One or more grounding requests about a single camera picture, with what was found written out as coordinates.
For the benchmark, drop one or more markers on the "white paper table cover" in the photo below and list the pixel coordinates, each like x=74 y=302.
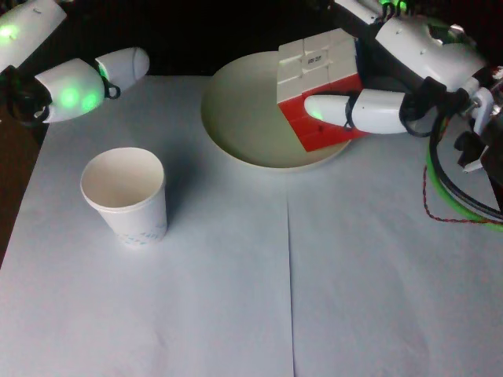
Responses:
x=196 y=294

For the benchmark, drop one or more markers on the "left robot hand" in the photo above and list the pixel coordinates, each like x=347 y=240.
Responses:
x=70 y=90

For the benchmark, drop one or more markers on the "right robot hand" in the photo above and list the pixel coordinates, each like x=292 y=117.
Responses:
x=424 y=51

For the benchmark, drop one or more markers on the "red and white puzzle cube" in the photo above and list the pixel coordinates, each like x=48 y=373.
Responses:
x=298 y=66

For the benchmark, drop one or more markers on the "white paper cup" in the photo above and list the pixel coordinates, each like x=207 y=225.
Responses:
x=133 y=220

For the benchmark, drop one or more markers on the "round white plate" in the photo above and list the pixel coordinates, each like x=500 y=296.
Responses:
x=243 y=118

